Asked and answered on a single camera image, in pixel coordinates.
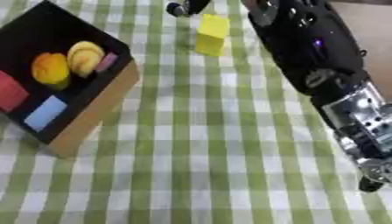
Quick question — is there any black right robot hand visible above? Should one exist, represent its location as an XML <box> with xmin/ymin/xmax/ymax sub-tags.
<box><xmin>356</xmin><ymin>174</ymin><xmax>392</xmax><ymax>193</ymax></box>

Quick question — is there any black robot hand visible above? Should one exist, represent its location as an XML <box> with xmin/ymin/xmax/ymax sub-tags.
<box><xmin>165</xmin><ymin>0</ymin><xmax>214</xmax><ymax>18</ymax></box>

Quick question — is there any black-lined tan cardboard box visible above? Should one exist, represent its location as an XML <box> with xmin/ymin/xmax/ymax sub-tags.
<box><xmin>0</xmin><ymin>0</ymin><xmax>143</xmax><ymax>158</ymax></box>

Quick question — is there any yellow rectangular block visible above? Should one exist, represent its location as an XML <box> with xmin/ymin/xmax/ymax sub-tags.
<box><xmin>194</xmin><ymin>13</ymin><xmax>232</xmax><ymax>58</ymax></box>

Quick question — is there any pink rectangular block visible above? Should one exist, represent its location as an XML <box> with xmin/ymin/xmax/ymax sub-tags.
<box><xmin>93</xmin><ymin>52</ymin><xmax>122</xmax><ymax>74</ymax></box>

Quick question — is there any yellow round toy fruit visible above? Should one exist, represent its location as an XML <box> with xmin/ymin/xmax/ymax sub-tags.
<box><xmin>66</xmin><ymin>40</ymin><xmax>108</xmax><ymax>79</ymax></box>

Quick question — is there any orange toy fruit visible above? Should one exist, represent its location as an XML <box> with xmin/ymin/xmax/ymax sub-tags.
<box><xmin>31</xmin><ymin>52</ymin><xmax>73</xmax><ymax>91</ymax></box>

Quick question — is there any light blue rectangular block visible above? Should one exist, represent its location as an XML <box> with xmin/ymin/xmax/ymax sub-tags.
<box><xmin>23</xmin><ymin>94</ymin><xmax>71</xmax><ymax>133</ymax></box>

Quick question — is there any red rectangular block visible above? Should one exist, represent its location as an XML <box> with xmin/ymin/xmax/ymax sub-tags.
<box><xmin>0</xmin><ymin>69</ymin><xmax>31</xmax><ymax>114</ymax></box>

